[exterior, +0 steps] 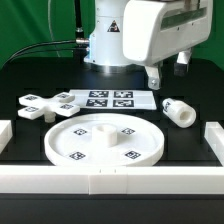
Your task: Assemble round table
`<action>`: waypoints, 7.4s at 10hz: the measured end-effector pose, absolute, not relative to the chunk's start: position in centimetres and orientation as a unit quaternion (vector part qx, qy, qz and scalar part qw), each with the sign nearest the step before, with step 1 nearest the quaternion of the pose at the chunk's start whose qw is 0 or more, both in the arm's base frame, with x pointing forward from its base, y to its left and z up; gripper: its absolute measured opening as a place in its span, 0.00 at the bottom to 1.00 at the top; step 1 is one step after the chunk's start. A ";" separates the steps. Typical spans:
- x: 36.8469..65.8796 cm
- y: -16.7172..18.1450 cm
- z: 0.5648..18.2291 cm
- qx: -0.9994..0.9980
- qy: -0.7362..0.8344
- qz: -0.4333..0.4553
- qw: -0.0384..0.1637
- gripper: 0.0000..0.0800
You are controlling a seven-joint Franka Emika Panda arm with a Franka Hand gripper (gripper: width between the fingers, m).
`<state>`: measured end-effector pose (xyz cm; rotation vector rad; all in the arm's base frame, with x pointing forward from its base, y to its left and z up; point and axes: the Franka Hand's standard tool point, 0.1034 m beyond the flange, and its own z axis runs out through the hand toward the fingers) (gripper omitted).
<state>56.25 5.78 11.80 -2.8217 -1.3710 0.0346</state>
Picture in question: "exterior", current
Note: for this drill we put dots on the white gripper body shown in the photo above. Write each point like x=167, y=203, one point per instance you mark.
x=153, y=30

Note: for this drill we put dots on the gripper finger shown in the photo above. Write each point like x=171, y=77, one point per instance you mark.
x=182, y=63
x=154, y=76

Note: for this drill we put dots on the white round table top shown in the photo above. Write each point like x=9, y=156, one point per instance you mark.
x=104, y=140

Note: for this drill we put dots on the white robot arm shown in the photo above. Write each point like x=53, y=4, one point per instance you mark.
x=106, y=41

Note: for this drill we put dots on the white marker tag sheet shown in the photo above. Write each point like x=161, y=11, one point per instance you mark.
x=114, y=99

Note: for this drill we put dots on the white right fence block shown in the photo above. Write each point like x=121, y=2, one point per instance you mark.
x=214, y=135

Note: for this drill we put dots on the white fence block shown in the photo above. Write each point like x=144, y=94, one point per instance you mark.
x=5, y=133
x=214, y=135

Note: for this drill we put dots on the black vertical pole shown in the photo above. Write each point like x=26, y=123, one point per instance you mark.
x=79, y=29

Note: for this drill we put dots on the white cross-shaped table base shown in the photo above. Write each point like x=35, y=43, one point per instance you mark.
x=35, y=106

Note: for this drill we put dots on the white left fence block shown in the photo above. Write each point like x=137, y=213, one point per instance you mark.
x=5, y=133

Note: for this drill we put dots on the white front fence bar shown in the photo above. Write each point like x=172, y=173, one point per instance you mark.
x=123, y=180

